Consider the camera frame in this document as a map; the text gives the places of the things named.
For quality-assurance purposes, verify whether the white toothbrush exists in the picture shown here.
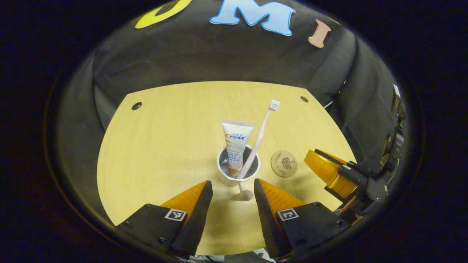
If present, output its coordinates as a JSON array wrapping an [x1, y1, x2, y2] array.
[[233, 99, 281, 201]]

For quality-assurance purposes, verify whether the white toothpaste tube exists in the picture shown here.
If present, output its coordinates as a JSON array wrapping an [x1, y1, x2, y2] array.
[[221, 120, 255, 179]]

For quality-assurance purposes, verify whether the light wooden desktop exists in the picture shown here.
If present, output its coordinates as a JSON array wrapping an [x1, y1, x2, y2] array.
[[97, 81, 357, 256]]

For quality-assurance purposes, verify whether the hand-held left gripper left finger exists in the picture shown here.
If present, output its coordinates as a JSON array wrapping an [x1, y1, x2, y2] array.
[[115, 180, 214, 258]]

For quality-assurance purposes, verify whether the round wooden coaster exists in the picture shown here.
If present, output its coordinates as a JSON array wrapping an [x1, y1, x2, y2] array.
[[271, 150, 298, 178]]

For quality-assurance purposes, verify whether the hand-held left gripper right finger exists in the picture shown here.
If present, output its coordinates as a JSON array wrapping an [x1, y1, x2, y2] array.
[[254, 178, 352, 260]]

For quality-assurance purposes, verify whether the white cup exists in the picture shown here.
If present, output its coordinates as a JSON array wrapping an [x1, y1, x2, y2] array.
[[216, 145, 261, 187]]

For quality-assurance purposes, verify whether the black backdrop cloth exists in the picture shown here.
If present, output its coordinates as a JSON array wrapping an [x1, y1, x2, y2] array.
[[55, 0, 403, 220]]

